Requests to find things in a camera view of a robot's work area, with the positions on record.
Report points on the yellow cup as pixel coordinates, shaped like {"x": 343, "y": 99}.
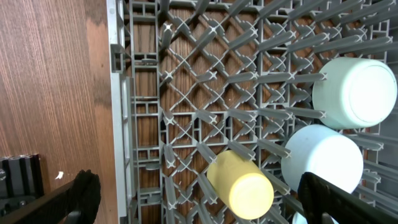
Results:
{"x": 241, "y": 185}

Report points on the grey dishwasher rack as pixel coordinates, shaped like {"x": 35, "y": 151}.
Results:
{"x": 192, "y": 79}

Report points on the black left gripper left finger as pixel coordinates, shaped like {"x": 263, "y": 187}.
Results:
{"x": 75, "y": 202}

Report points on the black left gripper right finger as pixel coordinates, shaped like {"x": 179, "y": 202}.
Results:
{"x": 324, "y": 202}

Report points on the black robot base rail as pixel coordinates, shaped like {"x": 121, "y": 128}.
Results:
{"x": 21, "y": 182}

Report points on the light blue plate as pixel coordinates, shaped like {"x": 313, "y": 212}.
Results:
{"x": 300, "y": 219}

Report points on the white bowl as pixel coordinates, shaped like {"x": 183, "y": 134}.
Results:
{"x": 326, "y": 153}

